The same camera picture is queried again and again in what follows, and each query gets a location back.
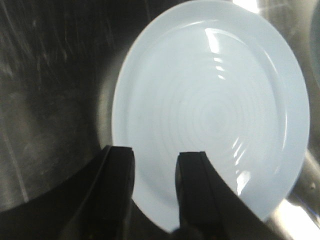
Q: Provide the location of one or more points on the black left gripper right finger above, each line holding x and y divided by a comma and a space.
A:
208, 208

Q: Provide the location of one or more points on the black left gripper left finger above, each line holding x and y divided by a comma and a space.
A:
94, 204

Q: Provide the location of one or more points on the light blue plate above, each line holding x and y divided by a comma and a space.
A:
210, 76

